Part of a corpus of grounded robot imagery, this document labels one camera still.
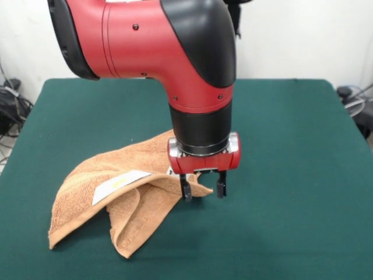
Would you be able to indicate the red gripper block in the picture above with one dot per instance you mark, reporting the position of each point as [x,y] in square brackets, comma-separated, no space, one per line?
[204,163]

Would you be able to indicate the tan terry towel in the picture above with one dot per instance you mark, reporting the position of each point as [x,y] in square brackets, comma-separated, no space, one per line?
[131,175]

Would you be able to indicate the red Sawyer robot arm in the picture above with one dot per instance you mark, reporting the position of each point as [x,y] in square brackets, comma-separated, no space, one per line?
[140,43]

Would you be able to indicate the dark green table cloth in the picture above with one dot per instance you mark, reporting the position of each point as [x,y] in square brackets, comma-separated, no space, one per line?
[291,189]

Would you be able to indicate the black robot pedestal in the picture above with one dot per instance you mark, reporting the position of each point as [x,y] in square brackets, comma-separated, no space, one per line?
[237,20]

